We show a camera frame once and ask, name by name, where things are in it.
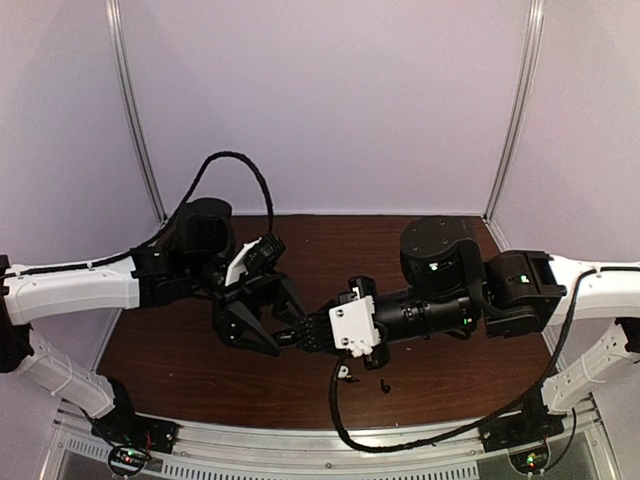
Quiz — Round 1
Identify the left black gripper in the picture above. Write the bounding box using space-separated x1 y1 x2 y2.
189 251 305 357

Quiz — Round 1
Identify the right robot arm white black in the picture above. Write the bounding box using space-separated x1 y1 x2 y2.
349 216 639 442

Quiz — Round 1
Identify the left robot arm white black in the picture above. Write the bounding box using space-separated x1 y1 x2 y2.
1 198 303 444

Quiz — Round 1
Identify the black earbud right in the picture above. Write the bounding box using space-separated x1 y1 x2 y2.
380 379 391 394

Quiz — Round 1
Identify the right circuit board with leds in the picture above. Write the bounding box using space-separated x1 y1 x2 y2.
509 450 550 475

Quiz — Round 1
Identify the circuit board with leds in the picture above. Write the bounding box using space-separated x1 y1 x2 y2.
509 450 550 475
107 446 151 476

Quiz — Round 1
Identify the left circuit board with leds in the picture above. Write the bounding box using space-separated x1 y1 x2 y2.
107 446 151 476

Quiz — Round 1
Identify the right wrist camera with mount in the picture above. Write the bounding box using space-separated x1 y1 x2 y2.
292 277 385 359

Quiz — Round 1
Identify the right black braided cable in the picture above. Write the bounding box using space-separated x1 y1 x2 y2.
327 269 640 454

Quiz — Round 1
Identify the black braided cable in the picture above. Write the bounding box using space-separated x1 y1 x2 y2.
0 152 276 281
327 269 640 454

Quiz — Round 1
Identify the left black braided cable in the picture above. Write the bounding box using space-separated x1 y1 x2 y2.
0 152 276 281

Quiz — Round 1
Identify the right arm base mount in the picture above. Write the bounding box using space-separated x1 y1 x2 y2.
479 413 566 453

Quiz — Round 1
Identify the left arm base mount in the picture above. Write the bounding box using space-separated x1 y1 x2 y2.
88 414 178 454

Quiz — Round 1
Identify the left aluminium frame post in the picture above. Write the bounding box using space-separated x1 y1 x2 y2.
104 0 166 223

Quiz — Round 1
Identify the aluminium frame post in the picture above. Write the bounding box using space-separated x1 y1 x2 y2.
483 0 545 224
104 0 166 223

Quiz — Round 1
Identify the right aluminium frame post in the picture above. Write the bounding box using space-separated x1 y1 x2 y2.
483 0 545 224

